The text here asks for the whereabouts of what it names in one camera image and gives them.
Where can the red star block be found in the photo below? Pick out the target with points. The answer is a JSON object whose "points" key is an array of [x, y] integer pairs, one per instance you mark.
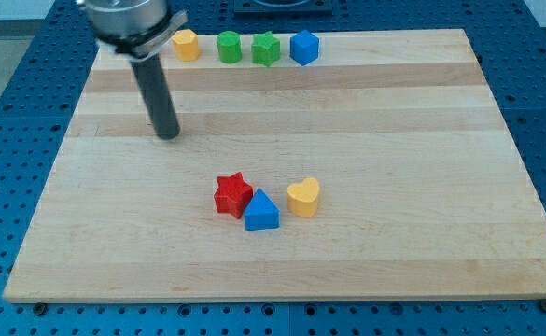
{"points": [[233, 195]]}

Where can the green cylinder block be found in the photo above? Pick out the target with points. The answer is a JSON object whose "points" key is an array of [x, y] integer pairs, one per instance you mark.
{"points": [[229, 47]]}

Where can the yellow heart block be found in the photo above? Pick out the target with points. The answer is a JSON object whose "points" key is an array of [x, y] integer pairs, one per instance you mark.
{"points": [[303, 197]]}

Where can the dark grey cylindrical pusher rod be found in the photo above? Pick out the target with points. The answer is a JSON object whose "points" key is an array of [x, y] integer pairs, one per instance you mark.
{"points": [[154, 90]]}

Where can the blue triangle block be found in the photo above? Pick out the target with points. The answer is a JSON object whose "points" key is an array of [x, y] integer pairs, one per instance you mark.
{"points": [[261, 213]]}

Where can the light wooden board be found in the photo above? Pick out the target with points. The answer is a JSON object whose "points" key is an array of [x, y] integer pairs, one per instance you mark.
{"points": [[423, 193]]}

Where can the green star block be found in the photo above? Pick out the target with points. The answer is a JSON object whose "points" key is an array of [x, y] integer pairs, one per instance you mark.
{"points": [[265, 49]]}

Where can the blue cube block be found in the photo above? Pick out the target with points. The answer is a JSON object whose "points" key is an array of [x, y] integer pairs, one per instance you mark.
{"points": [[304, 47]]}

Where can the yellow hexagon block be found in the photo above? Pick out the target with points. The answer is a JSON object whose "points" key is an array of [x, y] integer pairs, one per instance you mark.
{"points": [[186, 45]]}

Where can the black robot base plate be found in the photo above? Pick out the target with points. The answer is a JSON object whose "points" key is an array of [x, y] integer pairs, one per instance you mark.
{"points": [[254, 7]]}

